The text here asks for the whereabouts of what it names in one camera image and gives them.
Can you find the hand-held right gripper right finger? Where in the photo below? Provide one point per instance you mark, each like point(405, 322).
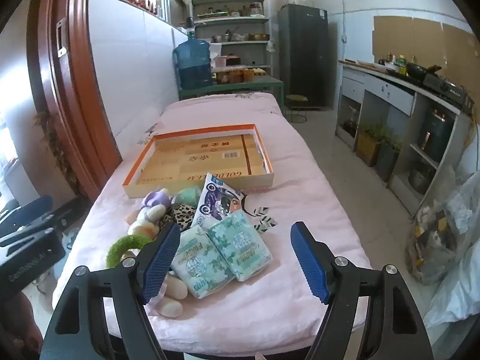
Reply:
point(309, 262)

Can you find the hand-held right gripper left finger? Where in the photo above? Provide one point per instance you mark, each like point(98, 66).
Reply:
point(161, 258)

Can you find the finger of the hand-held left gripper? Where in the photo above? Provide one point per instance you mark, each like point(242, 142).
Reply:
point(37, 204)
point(33, 235)

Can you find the green floral tissue pack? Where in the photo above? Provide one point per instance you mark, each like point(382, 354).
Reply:
point(198, 262)
point(240, 247)

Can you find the plush doll with purple dress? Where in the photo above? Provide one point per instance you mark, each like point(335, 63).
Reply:
point(150, 215)

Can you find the leopard print cloth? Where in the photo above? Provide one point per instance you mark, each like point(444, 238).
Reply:
point(182, 213)

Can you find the mint green sponge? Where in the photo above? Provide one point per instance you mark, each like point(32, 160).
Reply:
point(189, 196)

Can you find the purple wet wipes pack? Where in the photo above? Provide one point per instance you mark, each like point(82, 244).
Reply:
point(217, 202)

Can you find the orange rimmed cardboard box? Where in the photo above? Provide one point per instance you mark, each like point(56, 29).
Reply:
point(195, 157)

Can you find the dried plant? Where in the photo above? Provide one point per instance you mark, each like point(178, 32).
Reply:
point(56, 150)

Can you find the pink blanket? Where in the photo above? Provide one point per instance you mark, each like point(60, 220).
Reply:
point(307, 180)

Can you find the grey planter box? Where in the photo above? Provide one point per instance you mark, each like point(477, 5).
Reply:
point(386, 161)

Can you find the wooden planter box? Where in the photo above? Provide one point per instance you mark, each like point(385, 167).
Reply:
point(367, 146)

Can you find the clear plastic trash bag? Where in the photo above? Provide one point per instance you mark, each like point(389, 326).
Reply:
point(438, 240)

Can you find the white plastic bag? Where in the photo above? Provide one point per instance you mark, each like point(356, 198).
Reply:
point(457, 296)

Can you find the round stool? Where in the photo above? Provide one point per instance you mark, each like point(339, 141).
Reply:
point(296, 98)

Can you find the green pot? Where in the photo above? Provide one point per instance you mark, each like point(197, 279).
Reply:
point(437, 135)

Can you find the grey kitchen counter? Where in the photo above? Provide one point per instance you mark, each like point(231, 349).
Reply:
point(390, 93)

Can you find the green table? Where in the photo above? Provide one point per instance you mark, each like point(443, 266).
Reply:
point(243, 82)

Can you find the blue water jug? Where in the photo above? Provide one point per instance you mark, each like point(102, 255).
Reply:
point(193, 63)

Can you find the row of amber jars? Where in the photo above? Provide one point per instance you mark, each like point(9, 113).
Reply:
point(240, 75)

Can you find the pink container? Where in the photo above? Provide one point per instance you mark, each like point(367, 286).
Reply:
point(220, 63)

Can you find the dark refrigerator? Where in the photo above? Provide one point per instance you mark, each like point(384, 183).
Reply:
point(303, 56)

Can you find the row of condiment bottles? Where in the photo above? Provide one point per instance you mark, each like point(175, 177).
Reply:
point(393, 63)

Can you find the black wok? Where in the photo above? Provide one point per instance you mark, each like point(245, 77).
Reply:
point(416, 70)

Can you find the gas stove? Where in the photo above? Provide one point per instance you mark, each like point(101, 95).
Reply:
point(446, 88)

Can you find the brown wooden door frame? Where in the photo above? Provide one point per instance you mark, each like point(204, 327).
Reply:
point(71, 82)

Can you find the cardboard wall panels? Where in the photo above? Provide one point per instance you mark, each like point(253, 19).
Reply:
point(412, 41)

